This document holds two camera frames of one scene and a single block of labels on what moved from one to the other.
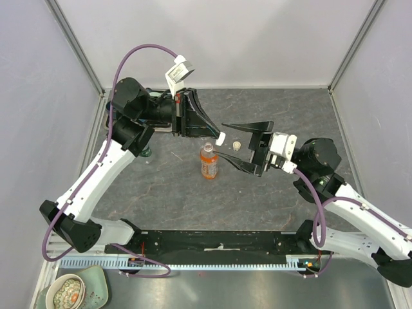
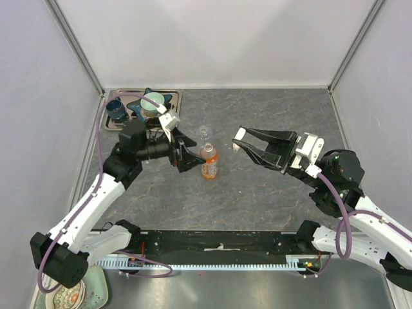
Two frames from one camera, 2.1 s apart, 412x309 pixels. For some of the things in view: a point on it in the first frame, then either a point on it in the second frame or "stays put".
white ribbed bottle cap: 236,145 stays put
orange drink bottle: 209,160 stays put
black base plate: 209,244 stays put
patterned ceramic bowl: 65,291 stays put
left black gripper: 189,118 -> 184,161
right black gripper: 260,142 -> 277,152
